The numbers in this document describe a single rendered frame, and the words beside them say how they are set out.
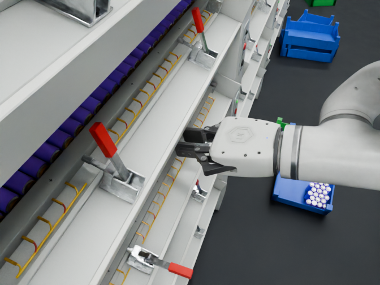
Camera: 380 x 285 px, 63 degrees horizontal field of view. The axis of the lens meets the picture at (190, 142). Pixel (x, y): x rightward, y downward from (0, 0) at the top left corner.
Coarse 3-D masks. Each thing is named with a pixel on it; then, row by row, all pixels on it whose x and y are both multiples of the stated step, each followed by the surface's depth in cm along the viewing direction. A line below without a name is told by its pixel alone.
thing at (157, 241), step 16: (224, 80) 73; (224, 96) 76; (224, 112) 73; (192, 160) 62; (192, 176) 59; (176, 192) 56; (176, 208) 55; (160, 224) 52; (176, 224) 53; (160, 240) 50; (128, 256) 47; (160, 256) 49
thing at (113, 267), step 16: (208, 96) 73; (208, 112) 70; (160, 176) 55; (176, 176) 57; (160, 192) 54; (144, 208) 50; (160, 208) 53; (128, 240) 46; (144, 240) 49; (112, 272) 43; (128, 272) 45
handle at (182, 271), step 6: (150, 258) 46; (156, 258) 46; (156, 264) 45; (162, 264) 45; (168, 264) 45; (174, 264) 45; (174, 270) 44; (180, 270) 44; (186, 270) 44; (192, 270) 44; (186, 276) 44
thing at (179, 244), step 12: (204, 180) 82; (192, 192) 77; (204, 192) 78; (192, 204) 77; (204, 204) 78; (192, 216) 75; (180, 228) 72; (192, 228) 73; (180, 240) 71; (168, 252) 68; (180, 252) 69; (180, 264) 67; (156, 276) 65; (168, 276) 65
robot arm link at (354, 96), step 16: (368, 64) 42; (352, 80) 44; (368, 80) 42; (336, 96) 47; (352, 96) 45; (368, 96) 44; (320, 112) 51; (336, 112) 46; (352, 112) 45; (368, 112) 46
